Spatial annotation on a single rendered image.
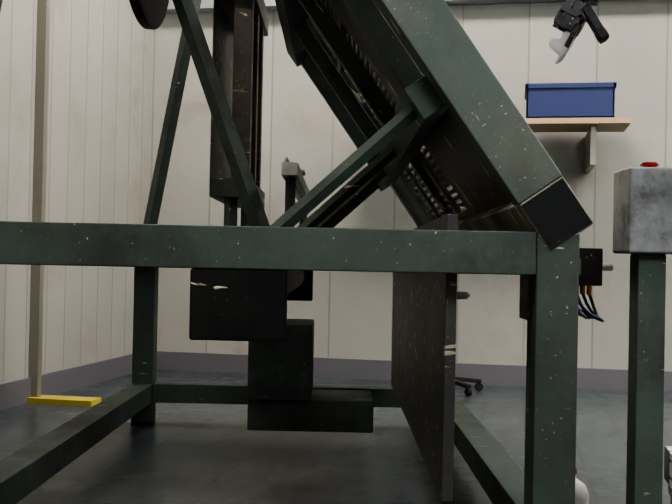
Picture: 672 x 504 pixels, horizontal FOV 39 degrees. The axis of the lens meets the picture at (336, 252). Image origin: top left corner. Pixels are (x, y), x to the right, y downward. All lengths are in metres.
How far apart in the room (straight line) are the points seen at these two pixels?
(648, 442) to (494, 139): 0.71
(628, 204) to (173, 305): 4.50
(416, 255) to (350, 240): 0.14
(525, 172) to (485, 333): 3.88
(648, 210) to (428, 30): 0.59
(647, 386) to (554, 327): 0.24
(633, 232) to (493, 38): 4.02
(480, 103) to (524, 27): 4.00
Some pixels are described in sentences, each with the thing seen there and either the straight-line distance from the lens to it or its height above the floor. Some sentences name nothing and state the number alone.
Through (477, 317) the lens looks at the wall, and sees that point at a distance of 5.84.
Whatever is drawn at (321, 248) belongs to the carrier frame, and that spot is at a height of 0.75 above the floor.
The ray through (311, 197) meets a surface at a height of 0.86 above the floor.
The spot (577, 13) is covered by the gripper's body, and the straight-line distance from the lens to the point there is 2.87.
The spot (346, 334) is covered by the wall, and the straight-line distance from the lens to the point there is 5.93.
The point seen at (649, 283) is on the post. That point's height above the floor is 0.69.
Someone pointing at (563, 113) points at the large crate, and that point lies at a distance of 5.39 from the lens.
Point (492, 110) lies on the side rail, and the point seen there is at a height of 1.04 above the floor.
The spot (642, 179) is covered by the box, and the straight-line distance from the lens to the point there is 2.07.
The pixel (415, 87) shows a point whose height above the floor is 1.10.
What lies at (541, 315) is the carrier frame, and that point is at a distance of 2.01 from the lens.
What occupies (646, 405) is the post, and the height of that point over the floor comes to 0.43.
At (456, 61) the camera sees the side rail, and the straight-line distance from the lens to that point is 2.02.
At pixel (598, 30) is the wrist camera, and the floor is 1.40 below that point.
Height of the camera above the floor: 0.72
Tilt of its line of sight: 1 degrees up
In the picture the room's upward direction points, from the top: 1 degrees clockwise
